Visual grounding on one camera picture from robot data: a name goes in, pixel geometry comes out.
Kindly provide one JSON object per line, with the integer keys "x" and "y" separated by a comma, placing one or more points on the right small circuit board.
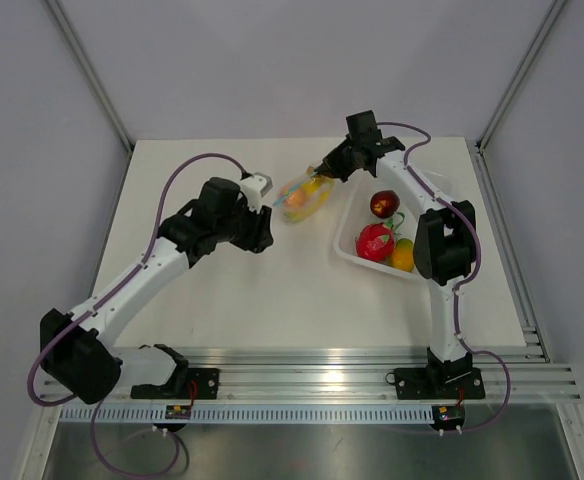
{"x": 449, "y": 416}

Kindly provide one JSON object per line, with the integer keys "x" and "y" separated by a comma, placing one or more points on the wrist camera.
{"x": 255, "y": 187}
{"x": 363, "y": 128}

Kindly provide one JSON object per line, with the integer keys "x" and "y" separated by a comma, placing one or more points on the dark red apple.
{"x": 384, "y": 204}

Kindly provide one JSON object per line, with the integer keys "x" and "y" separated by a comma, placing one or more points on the white slotted cable duct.
{"x": 255, "y": 414}

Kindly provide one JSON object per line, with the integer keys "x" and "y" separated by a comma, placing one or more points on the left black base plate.
{"x": 200, "y": 383}

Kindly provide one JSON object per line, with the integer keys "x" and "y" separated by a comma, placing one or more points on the clear zip top bag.
{"x": 304, "y": 197}

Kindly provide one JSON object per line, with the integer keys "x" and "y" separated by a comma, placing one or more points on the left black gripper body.
{"x": 223, "y": 228}

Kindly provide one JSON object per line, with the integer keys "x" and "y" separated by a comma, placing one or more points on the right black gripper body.
{"x": 342, "y": 160}

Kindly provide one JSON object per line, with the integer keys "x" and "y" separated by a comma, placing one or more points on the aluminium corner post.
{"x": 523, "y": 70}
{"x": 70, "y": 37}

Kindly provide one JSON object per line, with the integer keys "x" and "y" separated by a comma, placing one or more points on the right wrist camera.
{"x": 363, "y": 128}

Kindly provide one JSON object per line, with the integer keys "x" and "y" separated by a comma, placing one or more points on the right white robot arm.
{"x": 447, "y": 255}

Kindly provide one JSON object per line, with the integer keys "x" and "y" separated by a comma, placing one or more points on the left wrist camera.
{"x": 255, "y": 187}

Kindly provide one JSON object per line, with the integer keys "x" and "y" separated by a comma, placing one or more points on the right aluminium corner post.
{"x": 523, "y": 70}

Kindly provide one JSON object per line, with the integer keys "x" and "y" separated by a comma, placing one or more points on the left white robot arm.
{"x": 75, "y": 347}

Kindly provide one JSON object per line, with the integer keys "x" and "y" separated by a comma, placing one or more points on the left aluminium corner post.
{"x": 70, "y": 37}

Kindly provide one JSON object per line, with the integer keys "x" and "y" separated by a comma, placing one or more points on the aluminium rail beam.
{"x": 359, "y": 375}

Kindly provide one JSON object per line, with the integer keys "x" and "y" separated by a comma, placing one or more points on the red dragon fruit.
{"x": 376, "y": 241}

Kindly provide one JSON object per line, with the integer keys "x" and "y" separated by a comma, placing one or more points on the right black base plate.
{"x": 414, "y": 384}

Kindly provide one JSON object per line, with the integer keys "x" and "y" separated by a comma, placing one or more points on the left small circuit board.
{"x": 178, "y": 412}

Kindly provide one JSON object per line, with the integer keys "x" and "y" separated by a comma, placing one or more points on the orange green mango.
{"x": 402, "y": 256}

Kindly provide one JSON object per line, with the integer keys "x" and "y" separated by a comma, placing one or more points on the orange peach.
{"x": 295, "y": 199}

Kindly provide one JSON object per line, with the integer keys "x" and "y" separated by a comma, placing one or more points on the yellow banana bunch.
{"x": 312, "y": 197}

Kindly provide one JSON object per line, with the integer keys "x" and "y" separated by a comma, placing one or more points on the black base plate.
{"x": 200, "y": 383}
{"x": 414, "y": 384}

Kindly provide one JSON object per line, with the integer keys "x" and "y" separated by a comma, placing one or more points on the white plastic basket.
{"x": 357, "y": 215}

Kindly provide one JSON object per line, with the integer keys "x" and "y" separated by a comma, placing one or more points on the small circuit board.
{"x": 449, "y": 416}
{"x": 178, "y": 412}

